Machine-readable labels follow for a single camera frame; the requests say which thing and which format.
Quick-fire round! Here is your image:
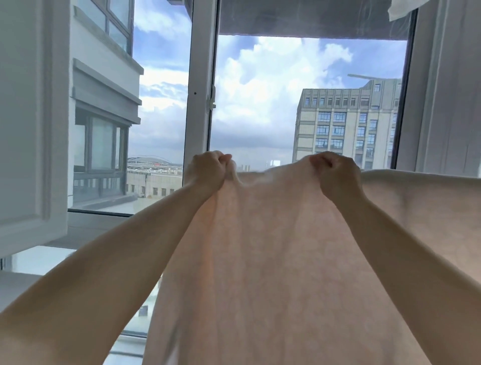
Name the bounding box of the pale pink towel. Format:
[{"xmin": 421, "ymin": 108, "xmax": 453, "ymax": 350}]
[{"xmin": 143, "ymin": 153, "xmax": 481, "ymax": 365}]

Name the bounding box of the person's left hand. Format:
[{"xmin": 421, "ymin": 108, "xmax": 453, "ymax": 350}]
[{"xmin": 184, "ymin": 150, "xmax": 236, "ymax": 195}]

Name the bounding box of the white neighbouring building facade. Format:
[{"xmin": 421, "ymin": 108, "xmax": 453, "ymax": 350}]
[{"xmin": 68, "ymin": 0, "xmax": 145, "ymax": 216}]

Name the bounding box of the white hanging cloth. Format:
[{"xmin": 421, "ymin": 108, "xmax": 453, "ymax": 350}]
[{"xmin": 387, "ymin": 0, "xmax": 433, "ymax": 22}]

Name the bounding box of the white window frame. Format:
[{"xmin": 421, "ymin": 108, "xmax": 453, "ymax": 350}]
[{"xmin": 183, "ymin": 0, "xmax": 440, "ymax": 187}]

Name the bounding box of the person's right hand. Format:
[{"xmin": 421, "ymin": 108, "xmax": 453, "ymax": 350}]
[{"xmin": 308, "ymin": 151, "xmax": 367, "ymax": 202}]

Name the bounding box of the white open window sash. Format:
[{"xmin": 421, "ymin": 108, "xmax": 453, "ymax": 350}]
[{"xmin": 0, "ymin": 0, "xmax": 75, "ymax": 258}]

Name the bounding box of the person's right forearm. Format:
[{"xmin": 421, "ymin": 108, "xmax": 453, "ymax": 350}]
[{"xmin": 331, "ymin": 192, "xmax": 481, "ymax": 365}]

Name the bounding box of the person's left forearm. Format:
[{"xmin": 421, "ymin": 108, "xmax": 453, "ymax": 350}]
[{"xmin": 0, "ymin": 183, "xmax": 220, "ymax": 365}]

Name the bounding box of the low beige building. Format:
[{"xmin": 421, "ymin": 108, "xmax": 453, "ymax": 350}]
[{"xmin": 126, "ymin": 155, "xmax": 185, "ymax": 199}]

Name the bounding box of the grey multi-storey building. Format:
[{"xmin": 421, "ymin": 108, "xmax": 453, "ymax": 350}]
[{"xmin": 292, "ymin": 74, "xmax": 403, "ymax": 171}]

